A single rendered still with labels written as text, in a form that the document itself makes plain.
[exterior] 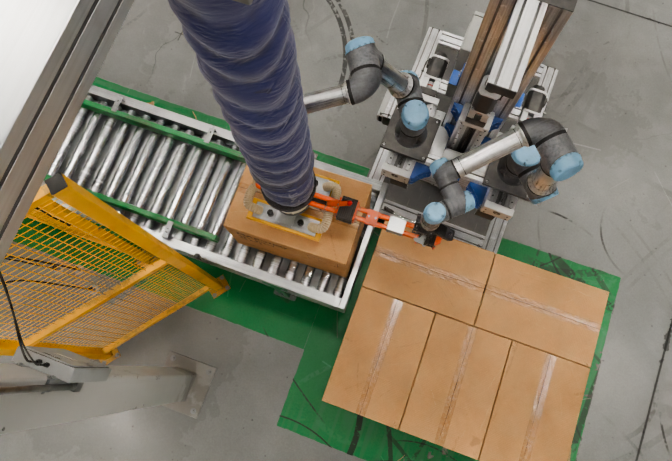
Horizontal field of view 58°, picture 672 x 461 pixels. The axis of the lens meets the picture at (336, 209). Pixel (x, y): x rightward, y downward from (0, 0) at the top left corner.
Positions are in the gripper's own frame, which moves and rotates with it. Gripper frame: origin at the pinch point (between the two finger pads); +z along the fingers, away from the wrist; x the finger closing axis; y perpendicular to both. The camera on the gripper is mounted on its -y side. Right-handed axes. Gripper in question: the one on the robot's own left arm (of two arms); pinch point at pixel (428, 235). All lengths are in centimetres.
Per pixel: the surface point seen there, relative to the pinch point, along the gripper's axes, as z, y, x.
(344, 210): -1.6, 36.0, 2.1
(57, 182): -89, 104, 43
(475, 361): 66, -45, 37
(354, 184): 25.7, 38.5, -18.1
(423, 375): 66, -23, 52
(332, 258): 25.9, 36.3, 18.3
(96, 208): -68, 101, 43
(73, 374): -55, 91, 92
